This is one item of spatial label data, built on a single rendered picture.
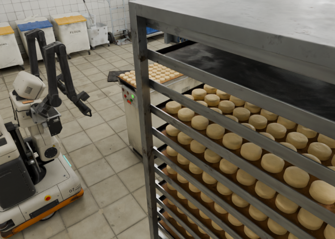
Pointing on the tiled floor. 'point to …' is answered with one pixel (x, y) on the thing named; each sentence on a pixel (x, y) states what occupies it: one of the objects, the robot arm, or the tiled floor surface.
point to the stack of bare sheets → (115, 75)
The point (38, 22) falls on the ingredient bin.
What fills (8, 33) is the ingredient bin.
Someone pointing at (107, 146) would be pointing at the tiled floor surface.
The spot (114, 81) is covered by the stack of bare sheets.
